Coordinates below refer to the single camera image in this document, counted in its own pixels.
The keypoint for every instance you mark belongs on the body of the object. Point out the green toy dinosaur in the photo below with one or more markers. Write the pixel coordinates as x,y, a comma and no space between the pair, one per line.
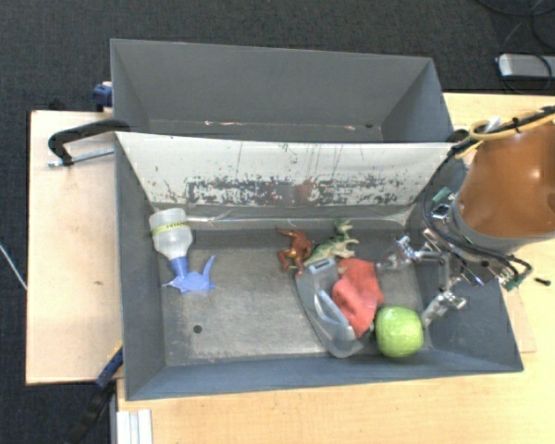
333,247

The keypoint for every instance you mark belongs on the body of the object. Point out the clear spray bottle blue head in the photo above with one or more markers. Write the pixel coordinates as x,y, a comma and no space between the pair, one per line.
172,236

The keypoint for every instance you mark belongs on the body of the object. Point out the red-brown toy dinosaur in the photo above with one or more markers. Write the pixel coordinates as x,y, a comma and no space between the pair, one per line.
297,249

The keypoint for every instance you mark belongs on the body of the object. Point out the green apple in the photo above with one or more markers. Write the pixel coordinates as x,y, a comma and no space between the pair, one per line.
398,332

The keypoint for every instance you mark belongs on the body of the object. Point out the red cloth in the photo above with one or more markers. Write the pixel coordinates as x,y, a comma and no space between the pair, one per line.
357,294

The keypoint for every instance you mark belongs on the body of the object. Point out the grey metal bin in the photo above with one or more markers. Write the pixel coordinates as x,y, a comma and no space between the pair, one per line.
259,308

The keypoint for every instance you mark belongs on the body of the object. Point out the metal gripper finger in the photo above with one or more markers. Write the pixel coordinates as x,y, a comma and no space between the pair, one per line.
448,301
404,247

